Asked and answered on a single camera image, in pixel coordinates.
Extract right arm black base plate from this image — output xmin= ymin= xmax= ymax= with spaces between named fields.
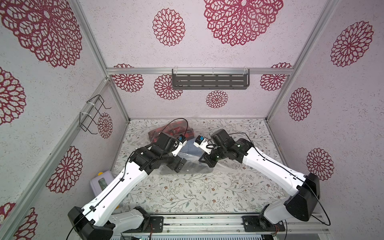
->
xmin=242 ymin=215 xmax=286 ymax=233

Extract black wire wall rack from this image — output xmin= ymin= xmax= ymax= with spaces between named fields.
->
xmin=78 ymin=94 xmax=111 ymax=135

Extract dark grey striped shirt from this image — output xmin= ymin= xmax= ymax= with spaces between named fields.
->
xmin=159 ymin=158 xmax=215 ymax=175

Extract red black plaid shirt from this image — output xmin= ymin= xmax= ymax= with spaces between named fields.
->
xmin=148 ymin=120 xmax=195 ymax=143

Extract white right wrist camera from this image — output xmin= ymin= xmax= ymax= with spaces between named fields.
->
xmin=194 ymin=136 xmax=216 ymax=154

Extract lavender toaster with yellow knobs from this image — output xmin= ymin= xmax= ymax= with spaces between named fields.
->
xmin=90 ymin=171 xmax=115 ymax=197

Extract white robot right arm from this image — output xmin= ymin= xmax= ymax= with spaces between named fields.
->
xmin=194 ymin=129 xmax=320 ymax=226

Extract grey slotted wall shelf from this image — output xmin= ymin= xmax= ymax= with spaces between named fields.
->
xmin=171 ymin=69 xmax=250 ymax=90

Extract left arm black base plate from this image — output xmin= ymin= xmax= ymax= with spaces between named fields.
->
xmin=143 ymin=216 xmax=164 ymax=233

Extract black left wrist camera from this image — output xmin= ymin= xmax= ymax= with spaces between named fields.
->
xmin=171 ymin=135 xmax=187 ymax=157

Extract clear plastic vacuum bag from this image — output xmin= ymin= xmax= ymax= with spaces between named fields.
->
xmin=143 ymin=116 xmax=235 ymax=178

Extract light blue shirt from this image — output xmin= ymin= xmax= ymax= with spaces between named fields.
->
xmin=179 ymin=140 xmax=204 ymax=158

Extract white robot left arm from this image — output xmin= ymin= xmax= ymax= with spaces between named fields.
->
xmin=68 ymin=133 xmax=187 ymax=240

